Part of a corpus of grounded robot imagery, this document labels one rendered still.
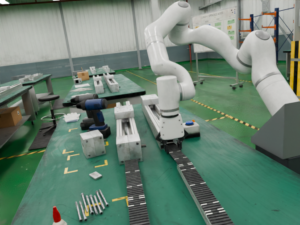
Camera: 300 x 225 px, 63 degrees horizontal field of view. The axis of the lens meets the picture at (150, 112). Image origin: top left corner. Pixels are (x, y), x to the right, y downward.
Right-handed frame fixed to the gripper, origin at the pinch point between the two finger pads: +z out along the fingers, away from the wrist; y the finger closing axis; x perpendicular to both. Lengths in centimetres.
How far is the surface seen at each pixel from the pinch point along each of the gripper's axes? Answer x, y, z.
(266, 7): 960, 650, -153
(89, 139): 8.2, -36.4, -7.2
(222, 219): -50, 1, -1
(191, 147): 1.7, 8.7, 2.1
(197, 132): 12.7, 15.5, -0.5
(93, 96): 54, -36, -19
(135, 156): -4.3, -17.2, -1.0
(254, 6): 1056, 651, -176
